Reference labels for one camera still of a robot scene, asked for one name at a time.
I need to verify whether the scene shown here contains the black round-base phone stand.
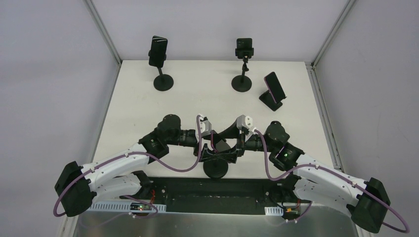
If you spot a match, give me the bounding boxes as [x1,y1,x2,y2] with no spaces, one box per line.
[203,159,228,179]

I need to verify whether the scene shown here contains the purple phone with black screen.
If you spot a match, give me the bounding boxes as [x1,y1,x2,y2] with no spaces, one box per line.
[216,133,230,152]

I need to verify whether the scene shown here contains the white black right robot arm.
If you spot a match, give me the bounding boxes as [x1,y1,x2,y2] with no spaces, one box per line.
[210,116,390,234]

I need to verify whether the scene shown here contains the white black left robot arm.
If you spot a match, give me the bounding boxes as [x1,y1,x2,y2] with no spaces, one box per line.
[53,114,211,217]

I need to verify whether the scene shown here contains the black folding phone stand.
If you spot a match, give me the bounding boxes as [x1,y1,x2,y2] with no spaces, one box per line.
[259,90,287,112]

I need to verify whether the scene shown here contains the purple phone on folding stand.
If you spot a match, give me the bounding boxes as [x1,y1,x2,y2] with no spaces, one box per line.
[264,72,286,103]

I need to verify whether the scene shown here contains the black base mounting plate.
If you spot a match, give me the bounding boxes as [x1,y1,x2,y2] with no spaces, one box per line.
[133,177,297,215]

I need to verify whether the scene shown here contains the right controller board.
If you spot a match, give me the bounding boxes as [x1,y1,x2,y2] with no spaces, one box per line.
[264,206,301,218]

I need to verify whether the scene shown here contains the controller board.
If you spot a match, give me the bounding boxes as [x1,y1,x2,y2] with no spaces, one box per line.
[264,206,301,218]
[88,201,156,213]

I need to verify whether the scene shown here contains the left controller board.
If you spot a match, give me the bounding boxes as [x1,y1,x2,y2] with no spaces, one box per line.
[88,201,156,213]

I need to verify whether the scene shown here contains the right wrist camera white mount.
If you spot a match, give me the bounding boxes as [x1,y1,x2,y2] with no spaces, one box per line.
[236,115,255,132]

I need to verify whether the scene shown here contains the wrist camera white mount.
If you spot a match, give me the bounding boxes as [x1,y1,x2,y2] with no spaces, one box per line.
[195,114,212,138]
[236,115,255,132]

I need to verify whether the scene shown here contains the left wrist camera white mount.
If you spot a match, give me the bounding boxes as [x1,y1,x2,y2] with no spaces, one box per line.
[195,114,212,138]

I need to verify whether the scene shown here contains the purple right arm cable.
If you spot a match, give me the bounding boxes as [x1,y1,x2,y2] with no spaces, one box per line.
[252,129,411,234]

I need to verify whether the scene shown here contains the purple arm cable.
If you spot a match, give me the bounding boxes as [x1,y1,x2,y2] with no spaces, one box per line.
[252,129,411,234]
[53,114,205,218]

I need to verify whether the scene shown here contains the right aluminium frame rail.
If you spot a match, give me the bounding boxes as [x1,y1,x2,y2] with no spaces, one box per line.
[305,0,357,171]

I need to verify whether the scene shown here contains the aluminium frame rail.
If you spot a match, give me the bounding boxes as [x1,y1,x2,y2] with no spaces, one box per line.
[305,0,357,171]
[62,201,370,237]

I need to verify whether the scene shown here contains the front aluminium frame rail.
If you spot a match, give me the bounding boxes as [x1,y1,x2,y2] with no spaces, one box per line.
[62,201,370,237]

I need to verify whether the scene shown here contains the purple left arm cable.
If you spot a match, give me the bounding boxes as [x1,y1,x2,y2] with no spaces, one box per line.
[53,114,205,218]

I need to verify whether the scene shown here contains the aluminium table edge rail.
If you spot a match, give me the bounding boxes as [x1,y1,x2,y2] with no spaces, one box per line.
[83,0,123,162]

